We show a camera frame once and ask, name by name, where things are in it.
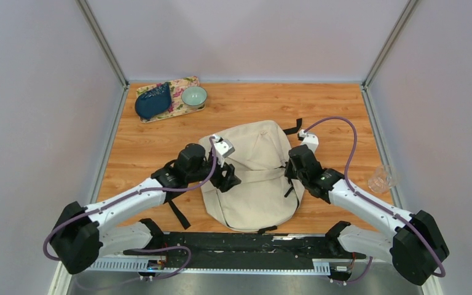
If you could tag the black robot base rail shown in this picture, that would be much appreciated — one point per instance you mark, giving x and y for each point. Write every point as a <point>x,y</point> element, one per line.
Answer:
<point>253,251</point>

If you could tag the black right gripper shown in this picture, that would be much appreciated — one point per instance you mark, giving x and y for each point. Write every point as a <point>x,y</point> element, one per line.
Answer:
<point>288,173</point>

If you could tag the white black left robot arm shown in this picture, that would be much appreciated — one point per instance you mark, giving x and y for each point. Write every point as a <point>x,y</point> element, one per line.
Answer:
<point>82,234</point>

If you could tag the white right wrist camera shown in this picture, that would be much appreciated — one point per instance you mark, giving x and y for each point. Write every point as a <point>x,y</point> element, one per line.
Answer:
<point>309,139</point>

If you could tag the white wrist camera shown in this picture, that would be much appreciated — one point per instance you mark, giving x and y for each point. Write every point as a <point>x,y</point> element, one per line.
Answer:
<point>222,149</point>
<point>309,139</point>

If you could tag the cream canvas backpack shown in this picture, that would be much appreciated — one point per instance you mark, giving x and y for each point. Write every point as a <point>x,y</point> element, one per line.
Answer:
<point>265,197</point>

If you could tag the dark blue leaf-shaped dish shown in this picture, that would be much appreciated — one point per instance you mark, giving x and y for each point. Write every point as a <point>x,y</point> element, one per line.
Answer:
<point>153,102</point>

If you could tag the clear glass cup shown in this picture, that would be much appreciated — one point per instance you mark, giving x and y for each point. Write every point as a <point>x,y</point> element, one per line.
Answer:
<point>384,178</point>

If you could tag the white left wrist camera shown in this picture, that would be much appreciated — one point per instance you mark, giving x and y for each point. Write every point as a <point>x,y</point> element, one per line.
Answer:
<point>222,149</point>

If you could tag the floral pattern tray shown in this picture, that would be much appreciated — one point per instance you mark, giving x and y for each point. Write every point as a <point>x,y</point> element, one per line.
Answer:
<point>177,107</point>

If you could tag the light green ceramic bowl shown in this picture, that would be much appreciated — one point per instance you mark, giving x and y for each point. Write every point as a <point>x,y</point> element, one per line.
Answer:
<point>194,96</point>

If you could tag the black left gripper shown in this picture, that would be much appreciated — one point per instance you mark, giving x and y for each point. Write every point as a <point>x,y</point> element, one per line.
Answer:
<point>225,183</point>

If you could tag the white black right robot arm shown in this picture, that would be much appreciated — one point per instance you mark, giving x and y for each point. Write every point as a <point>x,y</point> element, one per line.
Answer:
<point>411,242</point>

